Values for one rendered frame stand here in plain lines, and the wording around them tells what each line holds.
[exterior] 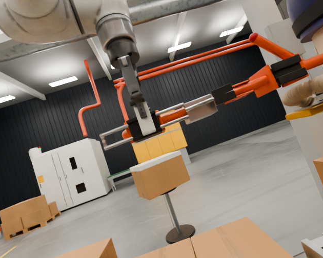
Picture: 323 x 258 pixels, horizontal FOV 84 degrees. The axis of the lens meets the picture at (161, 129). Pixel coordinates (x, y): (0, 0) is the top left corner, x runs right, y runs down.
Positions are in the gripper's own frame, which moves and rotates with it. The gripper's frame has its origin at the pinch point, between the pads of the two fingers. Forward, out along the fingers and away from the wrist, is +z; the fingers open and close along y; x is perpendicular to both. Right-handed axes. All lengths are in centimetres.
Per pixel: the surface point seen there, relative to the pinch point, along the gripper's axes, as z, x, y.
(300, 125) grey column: 28, -111, 101
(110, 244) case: 30.8, 24.9, 18.1
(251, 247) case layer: 69, -27, 52
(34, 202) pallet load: 46, 431, 532
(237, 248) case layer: 69, -21, 55
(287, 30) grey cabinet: -44, -121, 89
